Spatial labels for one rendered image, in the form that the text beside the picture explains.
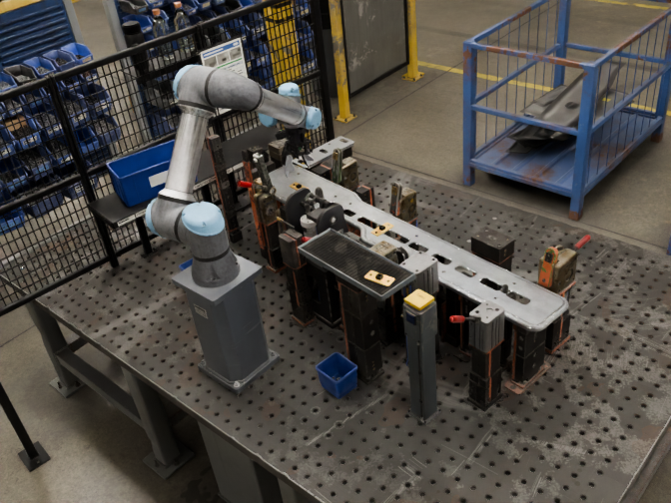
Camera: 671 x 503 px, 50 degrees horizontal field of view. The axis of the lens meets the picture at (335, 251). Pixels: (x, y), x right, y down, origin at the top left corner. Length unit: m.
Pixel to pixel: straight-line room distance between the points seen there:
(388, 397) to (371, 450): 0.21
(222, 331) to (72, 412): 1.49
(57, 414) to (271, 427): 1.58
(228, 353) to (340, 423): 0.43
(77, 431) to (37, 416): 0.25
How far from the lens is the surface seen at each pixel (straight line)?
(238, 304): 2.27
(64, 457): 3.47
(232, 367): 2.40
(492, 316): 2.07
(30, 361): 4.03
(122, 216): 2.86
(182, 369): 2.58
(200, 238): 2.14
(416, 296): 1.98
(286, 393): 2.40
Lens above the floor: 2.42
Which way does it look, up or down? 35 degrees down
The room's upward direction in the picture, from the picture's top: 7 degrees counter-clockwise
